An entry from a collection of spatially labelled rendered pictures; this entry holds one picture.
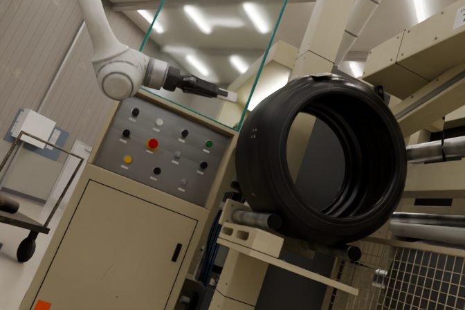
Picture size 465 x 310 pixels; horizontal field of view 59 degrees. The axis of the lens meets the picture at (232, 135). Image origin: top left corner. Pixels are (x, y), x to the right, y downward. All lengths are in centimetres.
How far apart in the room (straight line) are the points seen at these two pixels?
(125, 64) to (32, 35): 1193
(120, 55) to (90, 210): 81
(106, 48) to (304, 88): 59
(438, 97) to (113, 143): 127
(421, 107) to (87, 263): 140
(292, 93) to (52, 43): 1220
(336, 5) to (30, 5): 1157
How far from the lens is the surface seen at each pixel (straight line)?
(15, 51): 1275
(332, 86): 134
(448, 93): 162
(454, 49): 157
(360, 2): 241
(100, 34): 110
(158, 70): 124
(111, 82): 105
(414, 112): 170
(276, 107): 126
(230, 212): 153
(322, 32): 186
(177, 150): 182
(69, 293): 177
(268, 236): 121
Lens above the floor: 79
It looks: 14 degrees up
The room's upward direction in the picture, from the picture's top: 21 degrees clockwise
